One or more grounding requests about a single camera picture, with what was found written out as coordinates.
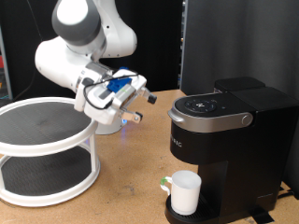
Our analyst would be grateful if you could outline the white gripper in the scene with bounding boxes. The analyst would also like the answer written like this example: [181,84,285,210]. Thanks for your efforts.
[74,74,158,126]

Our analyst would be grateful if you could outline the white mug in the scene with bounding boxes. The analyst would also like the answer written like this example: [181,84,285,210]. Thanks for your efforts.
[160,169,203,216]

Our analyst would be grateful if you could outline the black Keurig coffee machine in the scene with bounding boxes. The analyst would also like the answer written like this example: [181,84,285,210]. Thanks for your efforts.
[164,85,299,224]

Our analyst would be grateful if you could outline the clear water tank black lid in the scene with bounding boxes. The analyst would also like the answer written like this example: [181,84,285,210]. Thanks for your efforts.
[214,76,266,93]

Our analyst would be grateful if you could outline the white two-tier turntable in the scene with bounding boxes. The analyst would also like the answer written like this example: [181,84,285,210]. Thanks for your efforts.
[0,96,102,208]

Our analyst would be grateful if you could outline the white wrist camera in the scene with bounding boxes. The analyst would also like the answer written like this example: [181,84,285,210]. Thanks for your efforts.
[92,74,148,109]

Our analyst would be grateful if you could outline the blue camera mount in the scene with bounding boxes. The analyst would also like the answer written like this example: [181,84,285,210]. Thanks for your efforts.
[107,66,133,93]

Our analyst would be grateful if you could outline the black camera cable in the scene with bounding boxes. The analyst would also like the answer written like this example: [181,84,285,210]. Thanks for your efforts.
[81,69,140,111]

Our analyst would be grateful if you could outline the grey metal frame post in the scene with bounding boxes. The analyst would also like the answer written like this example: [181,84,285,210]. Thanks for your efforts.
[178,0,188,91]

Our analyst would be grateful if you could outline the thin black hanging cable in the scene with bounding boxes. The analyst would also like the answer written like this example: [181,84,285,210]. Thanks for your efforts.
[12,0,43,101]

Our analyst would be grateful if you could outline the black power cables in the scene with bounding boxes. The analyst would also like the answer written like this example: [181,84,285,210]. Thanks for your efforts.
[276,186,295,201]

